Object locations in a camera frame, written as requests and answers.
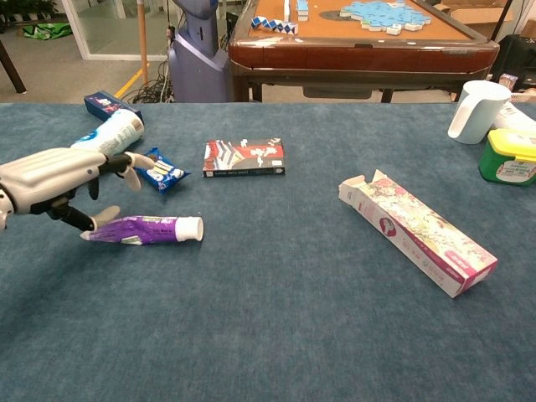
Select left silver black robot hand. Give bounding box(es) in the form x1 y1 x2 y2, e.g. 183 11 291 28
0 147 155 234

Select purple toothpaste tube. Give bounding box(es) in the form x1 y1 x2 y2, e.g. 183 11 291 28
80 214 205 247

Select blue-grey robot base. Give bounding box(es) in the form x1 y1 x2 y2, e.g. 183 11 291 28
167 0 230 104

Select floral pink toothpaste carton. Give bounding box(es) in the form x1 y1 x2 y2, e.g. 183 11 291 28
338 168 499 299

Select white bottle blue label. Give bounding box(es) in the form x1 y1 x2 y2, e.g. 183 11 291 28
70 108 146 157

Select dark blue small carton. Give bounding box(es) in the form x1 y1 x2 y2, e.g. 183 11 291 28
83 91 145 126

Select blue cookie packet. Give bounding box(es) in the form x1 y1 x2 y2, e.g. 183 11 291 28
133 147 192 196

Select green bag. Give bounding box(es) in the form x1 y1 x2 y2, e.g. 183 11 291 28
23 23 73 41

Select wooden pole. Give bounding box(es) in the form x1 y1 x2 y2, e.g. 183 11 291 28
137 0 150 87

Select green potted plants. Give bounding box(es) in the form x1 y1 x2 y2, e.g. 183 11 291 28
0 0 59 22

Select red white flat box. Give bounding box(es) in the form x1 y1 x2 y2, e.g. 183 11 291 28
202 137 287 178

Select blue white snake puzzle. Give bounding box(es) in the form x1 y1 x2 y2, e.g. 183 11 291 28
250 16 299 35

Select brown mahjong table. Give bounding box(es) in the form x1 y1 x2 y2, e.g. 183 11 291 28
228 0 501 104

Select blue mahjong tile pile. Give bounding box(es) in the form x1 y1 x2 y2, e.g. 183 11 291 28
338 0 432 37

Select white plastic cup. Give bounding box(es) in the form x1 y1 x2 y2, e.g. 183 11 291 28
446 80 513 146

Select brown cardboard box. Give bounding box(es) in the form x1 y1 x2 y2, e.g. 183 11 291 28
435 0 514 26

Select green tub yellow lid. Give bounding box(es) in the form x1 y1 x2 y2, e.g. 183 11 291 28
478 128 536 188

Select black chair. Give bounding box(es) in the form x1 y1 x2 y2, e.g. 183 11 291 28
489 33 536 91

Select tangled floor cables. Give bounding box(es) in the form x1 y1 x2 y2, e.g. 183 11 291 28
125 60 175 105

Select white door frame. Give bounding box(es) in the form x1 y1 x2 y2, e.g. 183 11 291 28
61 0 173 62

